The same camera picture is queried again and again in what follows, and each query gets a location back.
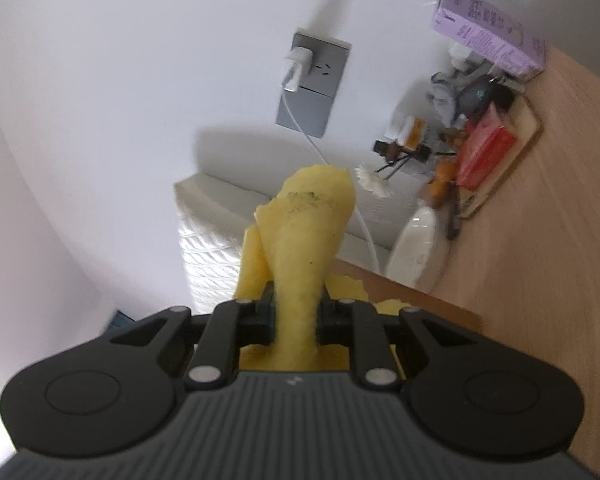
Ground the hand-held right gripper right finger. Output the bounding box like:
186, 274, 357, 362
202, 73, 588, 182
316, 298, 482, 391

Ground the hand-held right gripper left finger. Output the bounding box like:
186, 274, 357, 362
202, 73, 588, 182
110, 282, 277, 391

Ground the yellow cleaning cloth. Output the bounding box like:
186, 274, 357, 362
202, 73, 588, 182
235, 164, 412, 377

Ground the white daisy flower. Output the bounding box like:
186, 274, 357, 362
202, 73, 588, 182
355, 164, 394, 199

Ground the orange bottle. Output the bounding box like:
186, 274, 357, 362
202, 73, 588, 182
420, 160, 458, 206

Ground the red packet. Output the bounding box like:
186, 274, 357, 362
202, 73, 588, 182
455, 110, 519, 192

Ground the white charger plug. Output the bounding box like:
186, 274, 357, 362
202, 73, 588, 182
281, 47, 314, 94

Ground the wooden tray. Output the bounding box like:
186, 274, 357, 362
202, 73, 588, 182
450, 91, 544, 221

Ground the dark round object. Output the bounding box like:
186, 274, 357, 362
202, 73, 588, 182
459, 80, 512, 117

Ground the purple carton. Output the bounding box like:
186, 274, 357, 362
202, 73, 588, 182
430, 0, 547, 82

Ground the white charging cable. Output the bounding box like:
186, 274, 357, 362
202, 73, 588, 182
281, 87, 382, 274

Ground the grey wall socket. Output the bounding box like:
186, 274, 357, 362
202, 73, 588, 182
275, 30, 353, 139

